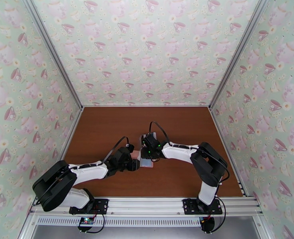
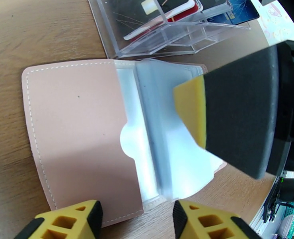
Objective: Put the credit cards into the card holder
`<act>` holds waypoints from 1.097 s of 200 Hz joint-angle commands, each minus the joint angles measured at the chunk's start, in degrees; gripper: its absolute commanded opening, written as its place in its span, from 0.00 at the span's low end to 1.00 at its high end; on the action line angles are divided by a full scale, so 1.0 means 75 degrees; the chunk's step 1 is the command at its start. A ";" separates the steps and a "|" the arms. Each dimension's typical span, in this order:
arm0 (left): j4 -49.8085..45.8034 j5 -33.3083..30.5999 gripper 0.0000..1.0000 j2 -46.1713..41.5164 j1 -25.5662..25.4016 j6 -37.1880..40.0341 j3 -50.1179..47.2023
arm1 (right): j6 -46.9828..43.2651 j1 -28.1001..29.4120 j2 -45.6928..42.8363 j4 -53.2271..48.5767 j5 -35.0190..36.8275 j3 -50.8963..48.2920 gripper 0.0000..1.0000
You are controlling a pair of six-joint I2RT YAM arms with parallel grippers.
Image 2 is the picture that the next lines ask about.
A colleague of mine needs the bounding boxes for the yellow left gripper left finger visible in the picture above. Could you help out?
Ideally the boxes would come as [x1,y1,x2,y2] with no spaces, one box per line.
[14,200,103,239]

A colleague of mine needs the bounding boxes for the clear acrylic card stand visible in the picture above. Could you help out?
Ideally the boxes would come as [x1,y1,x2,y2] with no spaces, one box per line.
[87,0,252,60]

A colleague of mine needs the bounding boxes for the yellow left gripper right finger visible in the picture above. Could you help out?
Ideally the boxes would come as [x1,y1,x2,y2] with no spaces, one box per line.
[173,200,254,239]

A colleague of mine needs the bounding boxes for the blue credit card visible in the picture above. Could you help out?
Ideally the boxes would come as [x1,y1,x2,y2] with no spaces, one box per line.
[206,0,261,25]

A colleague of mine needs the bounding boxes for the black card with chip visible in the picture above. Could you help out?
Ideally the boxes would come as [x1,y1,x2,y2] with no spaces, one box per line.
[104,0,167,40]

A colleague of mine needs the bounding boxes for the black electronics box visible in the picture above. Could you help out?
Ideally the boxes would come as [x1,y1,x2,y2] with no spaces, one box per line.
[276,177,294,208]

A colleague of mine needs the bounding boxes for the teal perforated panel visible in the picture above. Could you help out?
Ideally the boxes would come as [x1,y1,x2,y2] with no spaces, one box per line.
[280,206,294,222]

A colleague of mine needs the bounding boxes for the white boxes in holder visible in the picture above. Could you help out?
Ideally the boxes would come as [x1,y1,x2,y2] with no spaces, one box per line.
[199,0,228,10]

